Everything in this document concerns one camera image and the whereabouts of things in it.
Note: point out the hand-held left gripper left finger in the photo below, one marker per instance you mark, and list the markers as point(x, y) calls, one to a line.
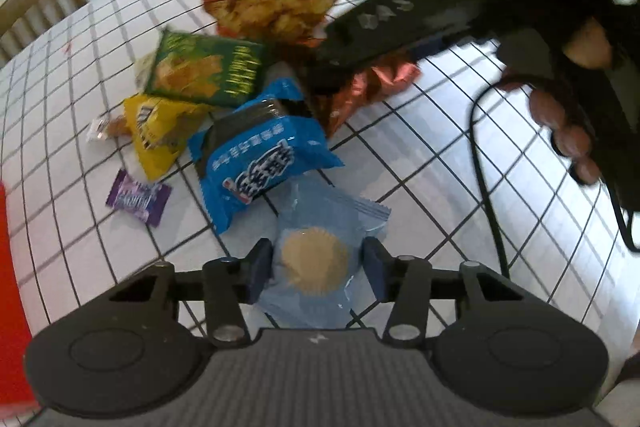
point(260, 269)

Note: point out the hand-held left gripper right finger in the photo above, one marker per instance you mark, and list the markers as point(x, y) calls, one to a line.
point(375, 272)

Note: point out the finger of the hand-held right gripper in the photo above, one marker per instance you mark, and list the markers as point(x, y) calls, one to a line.
point(340, 64)

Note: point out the copper foil snack packet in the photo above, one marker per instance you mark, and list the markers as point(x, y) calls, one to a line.
point(370, 92)

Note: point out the light blue round biscuit packet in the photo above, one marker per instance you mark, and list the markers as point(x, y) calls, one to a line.
point(312, 264)

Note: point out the orange chips bag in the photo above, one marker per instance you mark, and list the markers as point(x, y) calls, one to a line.
point(270, 9)

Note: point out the blue cookie packet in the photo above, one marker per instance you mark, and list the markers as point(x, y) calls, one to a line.
point(260, 167)

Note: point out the green snack packet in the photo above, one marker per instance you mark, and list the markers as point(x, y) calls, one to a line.
point(200, 69)

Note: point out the purple candy wrapper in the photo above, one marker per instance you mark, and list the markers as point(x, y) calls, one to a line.
point(137, 197)

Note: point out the yellow candy packet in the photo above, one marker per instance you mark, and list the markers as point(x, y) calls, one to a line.
point(155, 132)

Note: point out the red and white cardboard box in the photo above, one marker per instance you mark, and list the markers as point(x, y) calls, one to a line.
point(12, 297)

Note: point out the person's right hand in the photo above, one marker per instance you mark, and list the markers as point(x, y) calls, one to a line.
point(550, 112)

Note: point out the white grid tablecloth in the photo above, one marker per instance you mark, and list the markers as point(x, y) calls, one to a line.
point(425, 167)

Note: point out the small wrapped candy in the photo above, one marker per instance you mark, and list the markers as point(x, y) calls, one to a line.
point(112, 128)

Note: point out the wooden chair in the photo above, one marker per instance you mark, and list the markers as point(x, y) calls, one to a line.
point(45, 2)

